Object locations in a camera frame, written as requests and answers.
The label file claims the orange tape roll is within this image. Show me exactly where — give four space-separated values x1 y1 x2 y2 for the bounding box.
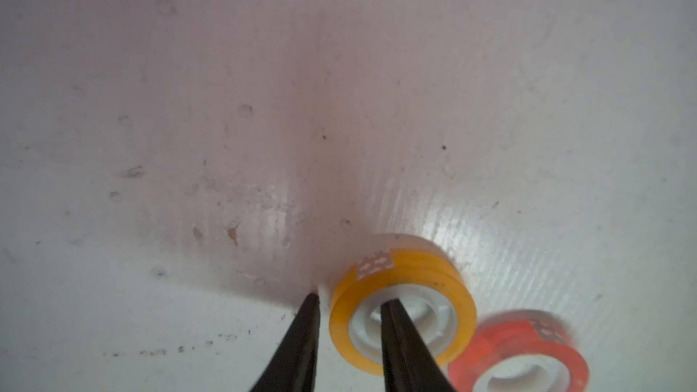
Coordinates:
329 250 477 376

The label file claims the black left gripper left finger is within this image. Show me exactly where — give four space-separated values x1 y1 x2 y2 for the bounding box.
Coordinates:
250 293 321 392

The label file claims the red tape roll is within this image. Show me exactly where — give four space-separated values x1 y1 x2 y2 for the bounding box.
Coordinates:
448 319 590 392

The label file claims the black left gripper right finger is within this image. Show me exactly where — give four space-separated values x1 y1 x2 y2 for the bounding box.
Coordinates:
380 299 455 392

